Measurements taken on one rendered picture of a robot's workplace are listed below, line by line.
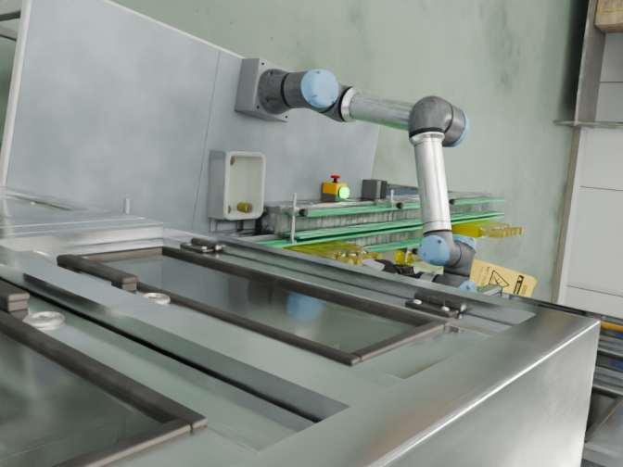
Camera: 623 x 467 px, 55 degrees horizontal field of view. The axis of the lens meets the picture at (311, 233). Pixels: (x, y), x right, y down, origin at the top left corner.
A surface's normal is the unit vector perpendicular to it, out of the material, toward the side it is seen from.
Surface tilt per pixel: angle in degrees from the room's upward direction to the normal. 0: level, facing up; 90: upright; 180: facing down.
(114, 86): 0
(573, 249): 90
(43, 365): 90
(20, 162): 0
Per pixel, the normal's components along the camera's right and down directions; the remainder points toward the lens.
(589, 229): -0.64, 0.07
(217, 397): 0.07, -0.99
